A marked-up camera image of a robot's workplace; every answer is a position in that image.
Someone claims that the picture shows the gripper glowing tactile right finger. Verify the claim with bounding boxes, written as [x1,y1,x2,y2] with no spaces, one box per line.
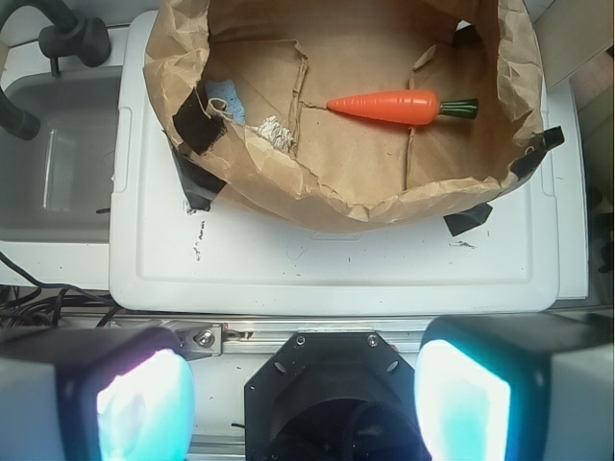
[414,314,614,460]

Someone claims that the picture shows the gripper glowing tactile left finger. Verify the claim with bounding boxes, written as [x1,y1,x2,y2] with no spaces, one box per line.
[1,327,195,460]

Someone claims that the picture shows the orange toy carrot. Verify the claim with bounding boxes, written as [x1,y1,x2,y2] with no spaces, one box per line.
[326,89,479,126]

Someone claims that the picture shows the black tape piece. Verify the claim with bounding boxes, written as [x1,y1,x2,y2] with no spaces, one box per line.
[444,203,493,236]
[173,88,227,155]
[173,150,227,211]
[509,126,565,182]

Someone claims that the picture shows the blue sponge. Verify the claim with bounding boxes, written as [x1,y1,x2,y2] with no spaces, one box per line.
[205,80,246,124]

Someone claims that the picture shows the brown paper bag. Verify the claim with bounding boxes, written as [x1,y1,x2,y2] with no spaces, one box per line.
[144,1,544,232]

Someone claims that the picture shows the aluminium extrusion rail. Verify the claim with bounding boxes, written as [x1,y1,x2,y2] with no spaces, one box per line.
[111,313,434,355]

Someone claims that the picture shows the black floor cables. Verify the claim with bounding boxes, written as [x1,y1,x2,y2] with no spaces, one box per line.
[0,249,121,332]

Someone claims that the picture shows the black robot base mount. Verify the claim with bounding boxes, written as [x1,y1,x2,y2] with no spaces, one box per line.
[244,332,431,460]

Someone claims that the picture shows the black hose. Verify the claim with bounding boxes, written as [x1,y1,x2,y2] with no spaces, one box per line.
[0,88,41,141]

